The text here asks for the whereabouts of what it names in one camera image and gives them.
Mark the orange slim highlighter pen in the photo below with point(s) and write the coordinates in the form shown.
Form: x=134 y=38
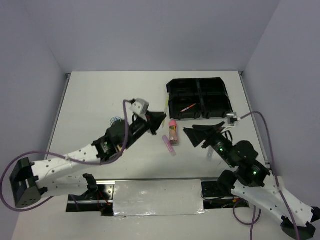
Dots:
x=187 y=108

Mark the blue tape roll rear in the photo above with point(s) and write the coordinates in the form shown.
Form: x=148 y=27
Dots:
x=114 y=120

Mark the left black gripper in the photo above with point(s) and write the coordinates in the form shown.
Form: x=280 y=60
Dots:
x=149 y=122

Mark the black compartment organizer tray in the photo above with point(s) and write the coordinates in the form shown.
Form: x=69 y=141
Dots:
x=210 y=95

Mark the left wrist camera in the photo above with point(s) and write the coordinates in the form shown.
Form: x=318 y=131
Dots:
x=139 y=107

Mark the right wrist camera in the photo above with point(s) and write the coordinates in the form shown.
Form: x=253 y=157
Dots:
x=232 y=119

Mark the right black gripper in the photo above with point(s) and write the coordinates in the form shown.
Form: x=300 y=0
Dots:
x=206 y=132

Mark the yellow slim highlighter pen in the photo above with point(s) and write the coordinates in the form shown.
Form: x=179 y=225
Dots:
x=166 y=109

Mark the purple highlighter marker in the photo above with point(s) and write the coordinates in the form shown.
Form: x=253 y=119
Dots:
x=168 y=145

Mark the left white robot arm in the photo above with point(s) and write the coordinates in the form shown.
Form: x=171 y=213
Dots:
x=32 y=181

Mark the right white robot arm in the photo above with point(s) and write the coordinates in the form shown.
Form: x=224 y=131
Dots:
x=250 y=180

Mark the pink capped crayon tube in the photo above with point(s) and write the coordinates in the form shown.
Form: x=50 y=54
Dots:
x=173 y=132

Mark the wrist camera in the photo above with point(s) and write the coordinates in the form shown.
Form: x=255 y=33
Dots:
x=139 y=107
x=232 y=119

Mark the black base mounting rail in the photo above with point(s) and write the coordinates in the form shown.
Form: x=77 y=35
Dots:
x=146 y=198

